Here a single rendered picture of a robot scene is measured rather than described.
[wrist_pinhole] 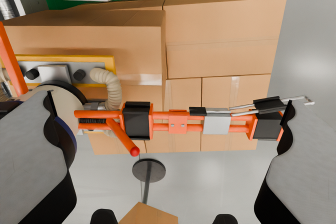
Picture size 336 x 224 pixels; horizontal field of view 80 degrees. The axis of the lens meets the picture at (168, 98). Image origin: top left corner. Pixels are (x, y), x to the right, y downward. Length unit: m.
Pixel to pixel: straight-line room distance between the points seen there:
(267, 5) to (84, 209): 3.21
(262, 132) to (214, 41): 0.66
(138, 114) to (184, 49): 0.67
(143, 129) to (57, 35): 0.44
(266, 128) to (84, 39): 0.63
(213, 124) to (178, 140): 0.93
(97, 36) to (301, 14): 1.53
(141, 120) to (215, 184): 2.31
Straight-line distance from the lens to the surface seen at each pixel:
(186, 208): 3.18
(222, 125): 0.57
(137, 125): 0.56
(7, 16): 1.38
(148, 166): 2.47
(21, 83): 0.62
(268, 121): 0.59
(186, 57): 1.15
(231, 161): 2.52
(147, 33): 0.71
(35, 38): 0.85
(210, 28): 1.12
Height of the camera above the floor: 1.63
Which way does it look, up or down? 60 degrees down
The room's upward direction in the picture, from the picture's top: 177 degrees counter-clockwise
